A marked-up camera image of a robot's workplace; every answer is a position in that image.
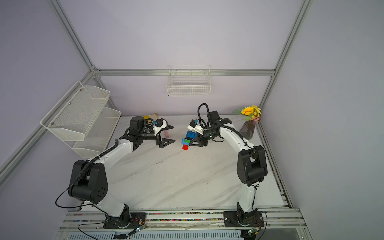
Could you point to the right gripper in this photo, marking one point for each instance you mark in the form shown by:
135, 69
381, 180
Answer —
201, 140

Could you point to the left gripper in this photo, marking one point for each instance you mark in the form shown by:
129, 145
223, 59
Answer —
159, 142

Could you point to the light blue lego brick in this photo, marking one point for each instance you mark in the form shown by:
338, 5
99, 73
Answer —
183, 140

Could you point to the dark blue lego brick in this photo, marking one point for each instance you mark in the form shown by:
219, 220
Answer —
191, 135

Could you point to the red lego brick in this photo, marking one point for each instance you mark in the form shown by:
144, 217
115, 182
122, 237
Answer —
185, 147

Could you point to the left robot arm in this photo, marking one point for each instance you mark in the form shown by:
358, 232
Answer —
89, 178

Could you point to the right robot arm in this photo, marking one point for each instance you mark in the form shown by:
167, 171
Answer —
251, 166

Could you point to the yellow work glove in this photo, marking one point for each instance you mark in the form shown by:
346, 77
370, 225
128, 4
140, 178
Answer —
152, 116

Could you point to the dark glass vase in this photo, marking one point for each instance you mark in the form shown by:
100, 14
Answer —
247, 129

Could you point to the sunflower bouquet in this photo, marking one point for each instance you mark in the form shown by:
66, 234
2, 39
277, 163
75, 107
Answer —
252, 113

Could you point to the white mesh lower shelf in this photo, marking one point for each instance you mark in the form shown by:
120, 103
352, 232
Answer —
100, 134

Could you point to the white mesh shelf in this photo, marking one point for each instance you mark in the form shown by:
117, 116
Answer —
72, 118
100, 134

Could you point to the white mesh upper shelf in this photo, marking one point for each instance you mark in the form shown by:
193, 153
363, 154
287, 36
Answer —
72, 118

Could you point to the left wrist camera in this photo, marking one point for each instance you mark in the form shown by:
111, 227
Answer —
159, 125

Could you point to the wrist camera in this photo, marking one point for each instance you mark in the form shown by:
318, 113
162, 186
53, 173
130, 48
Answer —
159, 125
195, 126

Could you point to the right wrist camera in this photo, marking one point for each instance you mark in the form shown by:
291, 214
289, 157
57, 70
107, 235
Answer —
195, 126

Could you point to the white wire wall basket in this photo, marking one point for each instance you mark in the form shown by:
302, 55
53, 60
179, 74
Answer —
189, 80

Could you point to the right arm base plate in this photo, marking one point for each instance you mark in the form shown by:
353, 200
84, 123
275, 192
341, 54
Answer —
240, 219

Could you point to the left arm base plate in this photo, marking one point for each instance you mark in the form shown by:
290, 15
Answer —
125, 221

